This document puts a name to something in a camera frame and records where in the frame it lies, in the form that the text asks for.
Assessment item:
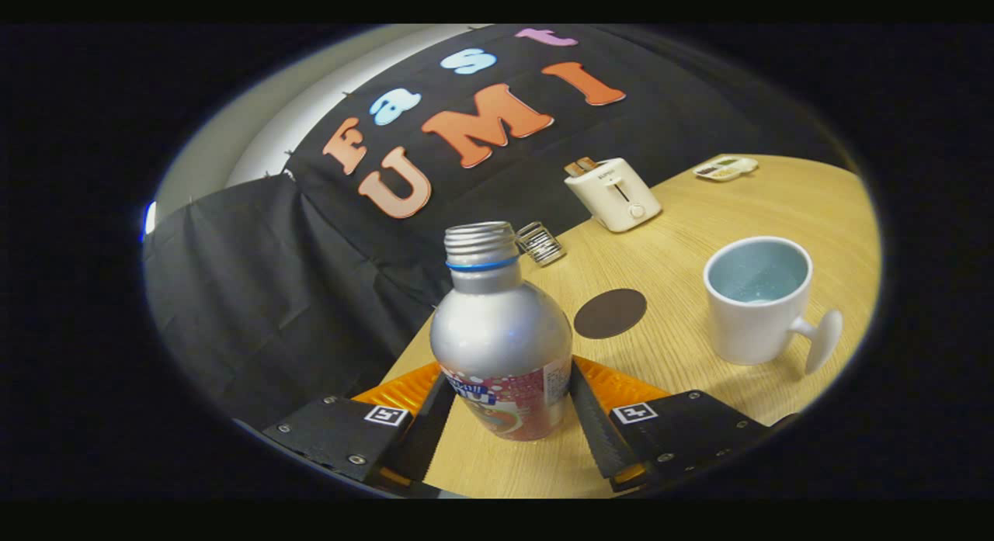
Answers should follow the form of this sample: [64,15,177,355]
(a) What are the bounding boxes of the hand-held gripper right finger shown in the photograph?
[569,355,801,495]

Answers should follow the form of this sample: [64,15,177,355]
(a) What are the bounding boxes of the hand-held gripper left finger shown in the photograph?
[262,361,459,495]

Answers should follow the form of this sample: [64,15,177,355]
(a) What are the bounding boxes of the silver juice bottle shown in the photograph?
[429,220,574,442]

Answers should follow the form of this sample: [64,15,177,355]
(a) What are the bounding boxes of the dark brown round coaster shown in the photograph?
[573,287,648,340]

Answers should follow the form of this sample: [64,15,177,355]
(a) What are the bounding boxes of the white cup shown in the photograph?
[703,235,844,375]

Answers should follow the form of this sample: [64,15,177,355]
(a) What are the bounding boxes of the white toaster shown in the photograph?
[564,157,663,233]

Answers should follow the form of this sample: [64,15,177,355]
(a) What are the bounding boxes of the white divided snack dish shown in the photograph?
[693,155,759,182]

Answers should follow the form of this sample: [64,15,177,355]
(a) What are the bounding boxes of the wooden table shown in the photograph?
[384,154,882,499]

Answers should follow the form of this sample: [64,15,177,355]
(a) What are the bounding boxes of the small wire basket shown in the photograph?
[515,221,568,267]

